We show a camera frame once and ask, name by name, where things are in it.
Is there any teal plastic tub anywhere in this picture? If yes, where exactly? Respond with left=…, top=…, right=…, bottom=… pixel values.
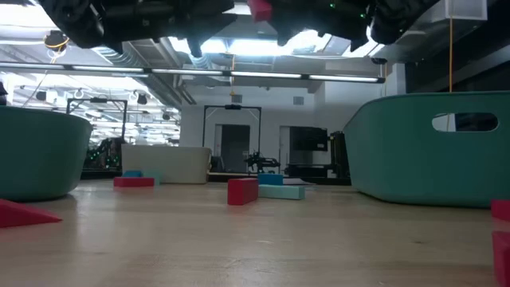
left=0, top=105, right=93, bottom=202

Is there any red wedge block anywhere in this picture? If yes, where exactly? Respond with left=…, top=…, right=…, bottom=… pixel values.
left=0, top=199, right=64, bottom=230

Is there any black background rig frame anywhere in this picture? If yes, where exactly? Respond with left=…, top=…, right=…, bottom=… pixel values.
left=202, top=104, right=263, bottom=175
left=65, top=97, right=129, bottom=144

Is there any yellow cable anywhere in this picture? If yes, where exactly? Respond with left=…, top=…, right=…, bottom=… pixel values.
left=447, top=17, right=455, bottom=94

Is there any red rectangular block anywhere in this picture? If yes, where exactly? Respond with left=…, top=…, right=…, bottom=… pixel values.
left=492, top=230, right=510, bottom=287
left=490, top=199, right=510, bottom=222

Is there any light blue rectangular block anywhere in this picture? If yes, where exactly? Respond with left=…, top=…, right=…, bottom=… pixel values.
left=257, top=184, right=307, bottom=201

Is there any long ceiling light strip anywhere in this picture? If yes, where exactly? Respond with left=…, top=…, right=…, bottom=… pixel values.
left=0, top=61, right=386, bottom=85

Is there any black round ceiling device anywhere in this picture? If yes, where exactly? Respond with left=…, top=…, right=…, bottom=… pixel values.
left=42, top=29, right=71, bottom=53

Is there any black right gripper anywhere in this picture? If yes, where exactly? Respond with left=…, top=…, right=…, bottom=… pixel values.
left=271, top=0, right=374, bottom=52

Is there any light blue cube block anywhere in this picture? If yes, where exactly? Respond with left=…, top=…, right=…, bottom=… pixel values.
left=141, top=169, right=163, bottom=186

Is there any white hanging panel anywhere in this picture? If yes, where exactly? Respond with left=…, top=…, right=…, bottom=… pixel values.
left=445, top=0, right=488, bottom=20

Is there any black wall monitor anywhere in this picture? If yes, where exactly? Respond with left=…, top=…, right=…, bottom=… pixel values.
left=289, top=126, right=329, bottom=152

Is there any red cube block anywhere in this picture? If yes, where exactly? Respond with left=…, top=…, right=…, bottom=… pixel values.
left=246, top=0, right=274, bottom=23

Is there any light grey plastic bin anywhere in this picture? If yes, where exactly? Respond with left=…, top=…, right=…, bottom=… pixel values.
left=121, top=143, right=213, bottom=185

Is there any teal bin with handle holes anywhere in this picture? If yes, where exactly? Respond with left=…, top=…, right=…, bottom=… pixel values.
left=343, top=91, right=510, bottom=209

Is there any black tower cabinet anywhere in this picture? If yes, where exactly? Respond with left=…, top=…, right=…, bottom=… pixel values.
left=328, top=130, right=351, bottom=179

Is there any dark grey door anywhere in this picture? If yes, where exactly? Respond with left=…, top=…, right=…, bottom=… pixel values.
left=220, top=124, right=252, bottom=174

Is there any dark background robot station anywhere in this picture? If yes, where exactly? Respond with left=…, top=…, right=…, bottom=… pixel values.
left=83, top=137, right=122, bottom=172

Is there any dark blue triangular block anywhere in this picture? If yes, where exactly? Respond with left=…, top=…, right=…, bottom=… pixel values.
left=257, top=172, right=284, bottom=187

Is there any long red block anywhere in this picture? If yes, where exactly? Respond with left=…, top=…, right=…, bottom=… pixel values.
left=113, top=176, right=155, bottom=189
left=227, top=178, right=260, bottom=206

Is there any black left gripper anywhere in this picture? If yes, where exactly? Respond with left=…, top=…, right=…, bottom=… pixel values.
left=95, top=0, right=236, bottom=58

